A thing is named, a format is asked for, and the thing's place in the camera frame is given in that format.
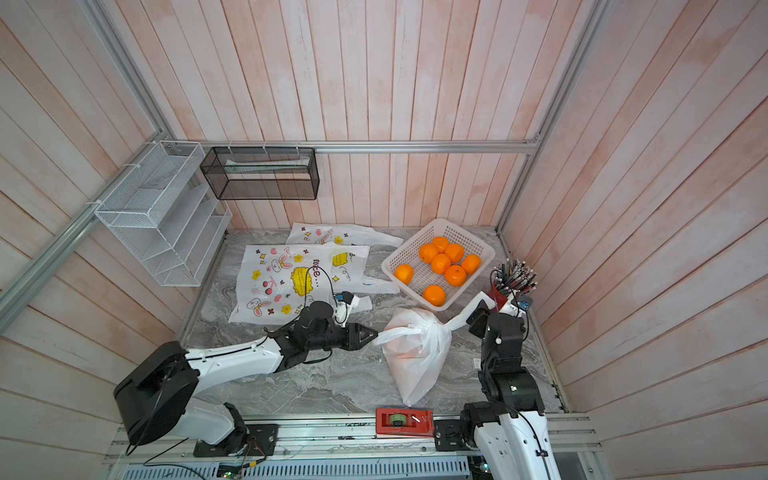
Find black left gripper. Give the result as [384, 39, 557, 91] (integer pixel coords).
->
[307, 321, 379, 351]

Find white plastic bag front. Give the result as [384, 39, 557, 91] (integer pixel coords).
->
[372, 292, 496, 407]

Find orange fruit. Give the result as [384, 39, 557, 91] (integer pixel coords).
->
[443, 243, 465, 264]
[444, 265, 468, 287]
[394, 264, 414, 285]
[461, 254, 482, 276]
[419, 243, 440, 264]
[430, 253, 453, 275]
[432, 236, 450, 253]

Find white printed bag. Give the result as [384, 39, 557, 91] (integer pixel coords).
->
[285, 223, 404, 247]
[229, 244, 399, 326]

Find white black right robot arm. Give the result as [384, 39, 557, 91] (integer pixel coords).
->
[461, 301, 561, 479]

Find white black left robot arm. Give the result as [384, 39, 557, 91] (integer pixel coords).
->
[113, 292, 378, 456]

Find red cup of pens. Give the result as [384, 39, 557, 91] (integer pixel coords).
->
[489, 259, 538, 308]

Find white plastic perforated basket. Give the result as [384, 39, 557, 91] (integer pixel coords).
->
[382, 219, 495, 312]

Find red tape dispenser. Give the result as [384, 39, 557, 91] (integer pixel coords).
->
[375, 408, 435, 437]

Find white printed bag back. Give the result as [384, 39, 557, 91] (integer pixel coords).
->
[285, 223, 404, 247]

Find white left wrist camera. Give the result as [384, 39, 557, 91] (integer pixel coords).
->
[334, 291, 360, 327]

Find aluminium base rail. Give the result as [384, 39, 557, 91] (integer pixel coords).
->
[101, 413, 604, 480]

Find black wire mesh basket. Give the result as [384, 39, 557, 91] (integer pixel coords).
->
[201, 146, 320, 201]

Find white wire mesh shelf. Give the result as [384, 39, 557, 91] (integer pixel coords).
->
[96, 141, 232, 287]

